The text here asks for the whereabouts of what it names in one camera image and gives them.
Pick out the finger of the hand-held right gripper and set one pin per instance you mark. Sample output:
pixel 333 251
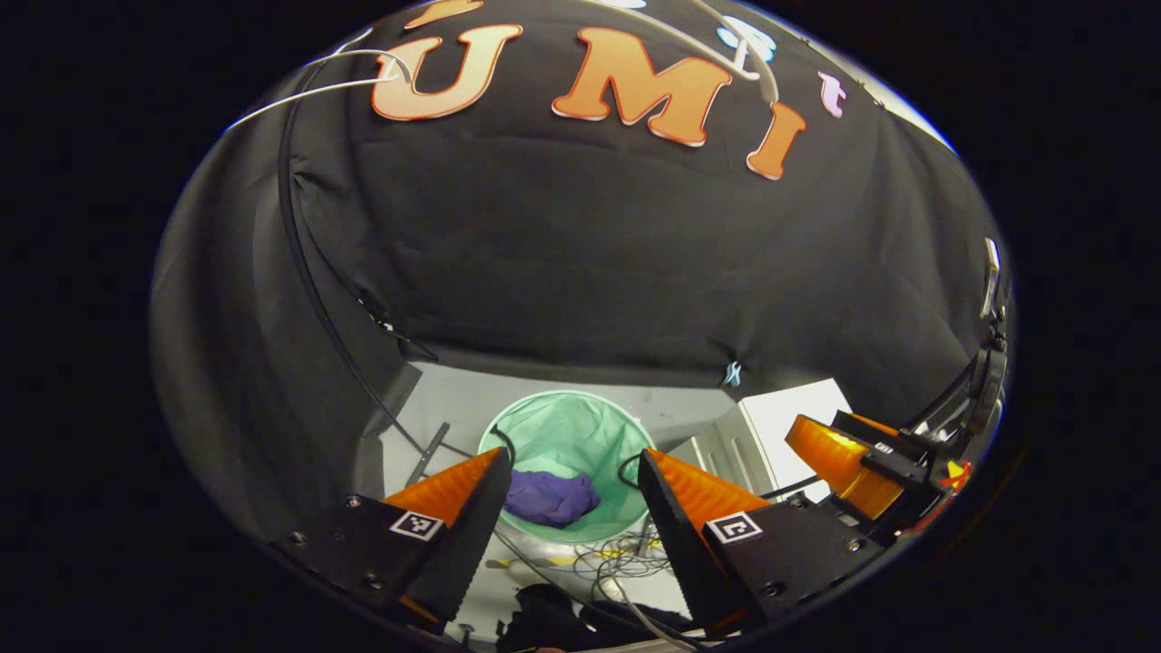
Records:
pixel 871 424
pixel 843 467

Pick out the dark cloth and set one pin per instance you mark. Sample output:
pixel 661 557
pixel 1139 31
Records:
pixel 544 621

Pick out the green laundry hamper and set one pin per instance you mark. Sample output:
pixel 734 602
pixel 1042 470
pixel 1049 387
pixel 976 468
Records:
pixel 571 435

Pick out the black backdrop cloth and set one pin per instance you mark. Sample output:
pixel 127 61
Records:
pixel 590 254

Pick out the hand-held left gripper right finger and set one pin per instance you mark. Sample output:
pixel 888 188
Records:
pixel 689 544

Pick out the black clothes rack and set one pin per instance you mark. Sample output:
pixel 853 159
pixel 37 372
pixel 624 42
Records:
pixel 287 209

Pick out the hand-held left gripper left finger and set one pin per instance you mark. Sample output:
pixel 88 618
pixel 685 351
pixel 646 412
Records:
pixel 463 535

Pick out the white plastic hanger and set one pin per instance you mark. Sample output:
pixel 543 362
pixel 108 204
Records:
pixel 742 56
pixel 363 83

